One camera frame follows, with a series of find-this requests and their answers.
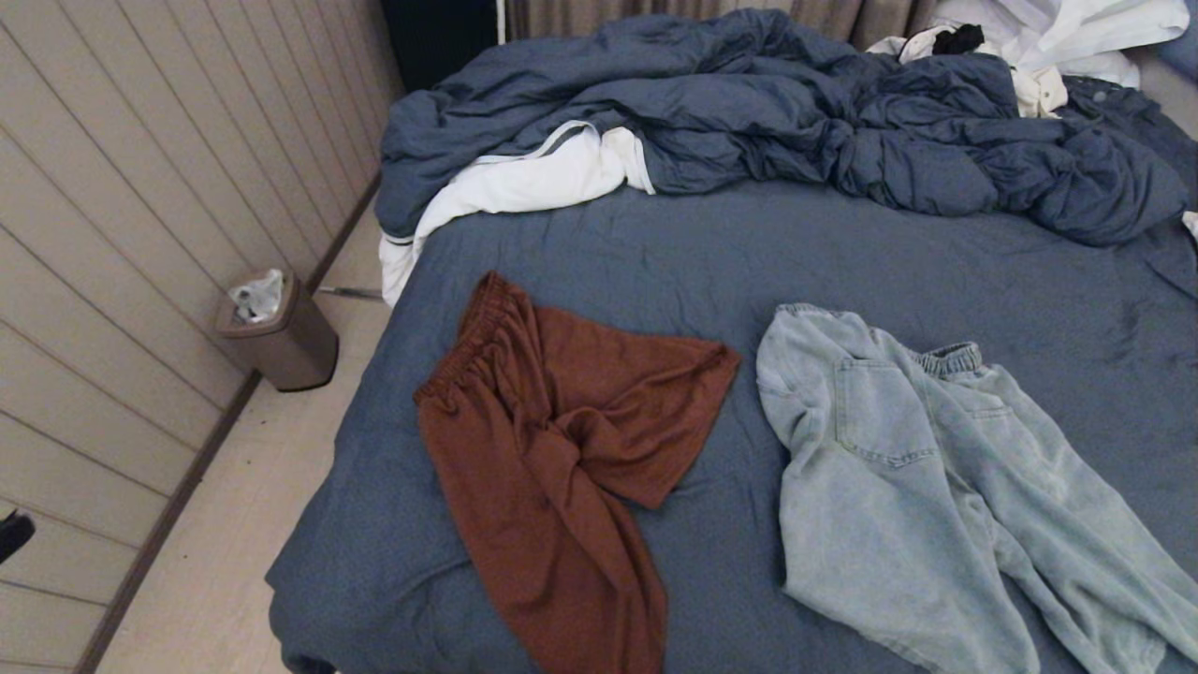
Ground bed with blue sheet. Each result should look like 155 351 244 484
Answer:
265 178 1198 674

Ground dark blue crumpled duvet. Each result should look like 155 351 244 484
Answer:
376 7 1198 249

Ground beige curtain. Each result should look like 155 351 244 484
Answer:
505 0 946 50

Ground blue pillow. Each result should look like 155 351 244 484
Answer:
1151 19 1198 83

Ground small black garment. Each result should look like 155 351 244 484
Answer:
931 24 986 55

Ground dark blue denim garment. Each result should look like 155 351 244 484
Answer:
1062 77 1198 151

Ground dark cabinet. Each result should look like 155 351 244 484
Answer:
381 0 499 95

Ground rust brown drawstring shorts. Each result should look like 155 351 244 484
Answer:
414 271 742 674

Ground white crumpled clothing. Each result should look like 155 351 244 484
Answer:
927 0 1191 90

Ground brown trash bin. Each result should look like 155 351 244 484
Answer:
216 270 340 392

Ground light blue denim shorts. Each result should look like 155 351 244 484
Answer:
756 302 1198 674

